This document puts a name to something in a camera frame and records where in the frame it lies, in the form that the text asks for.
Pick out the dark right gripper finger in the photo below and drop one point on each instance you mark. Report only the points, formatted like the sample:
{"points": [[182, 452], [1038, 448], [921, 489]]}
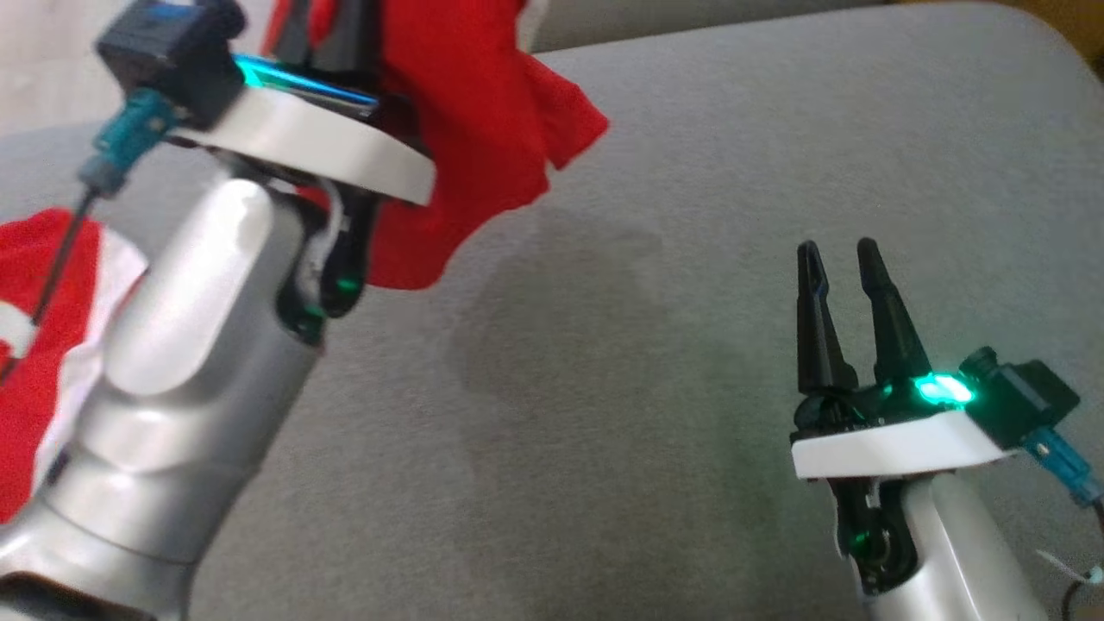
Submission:
{"points": [[819, 345], [893, 345]]}

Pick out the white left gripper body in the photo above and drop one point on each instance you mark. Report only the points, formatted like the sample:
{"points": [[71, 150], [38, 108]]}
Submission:
{"points": [[302, 134]]}

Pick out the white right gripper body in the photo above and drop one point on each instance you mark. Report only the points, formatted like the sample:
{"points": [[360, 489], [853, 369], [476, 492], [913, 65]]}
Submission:
{"points": [[888, 444]]}

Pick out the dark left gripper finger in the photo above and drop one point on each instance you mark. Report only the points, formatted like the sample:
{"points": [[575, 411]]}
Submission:
{"points": [[302, 30], [355, 34]]}

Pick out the red jersey with number print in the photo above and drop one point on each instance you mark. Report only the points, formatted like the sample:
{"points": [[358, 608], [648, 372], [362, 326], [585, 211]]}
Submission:
{"points": [[483, 129]]}

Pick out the red shorts with white stripe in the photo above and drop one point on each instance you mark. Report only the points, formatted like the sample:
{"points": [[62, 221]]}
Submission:
{"points": [[43, 362]]}

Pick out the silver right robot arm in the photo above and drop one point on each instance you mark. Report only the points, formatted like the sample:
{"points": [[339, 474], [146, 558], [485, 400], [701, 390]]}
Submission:
{"points": [[957, 561]]}

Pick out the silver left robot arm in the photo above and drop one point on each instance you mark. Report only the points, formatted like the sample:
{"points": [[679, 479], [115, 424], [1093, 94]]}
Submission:
{"points": [[198, 371]]}

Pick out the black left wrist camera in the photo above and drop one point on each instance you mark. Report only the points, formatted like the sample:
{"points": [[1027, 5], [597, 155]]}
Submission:
{"points": [[172, 52]]}

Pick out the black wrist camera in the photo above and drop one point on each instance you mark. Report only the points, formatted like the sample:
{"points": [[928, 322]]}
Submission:
{"points": [[172, 52], [1022, 397]]}

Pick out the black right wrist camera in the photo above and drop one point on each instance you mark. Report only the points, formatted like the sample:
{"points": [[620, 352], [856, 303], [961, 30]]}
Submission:
{"points": [[1022, 397]]}

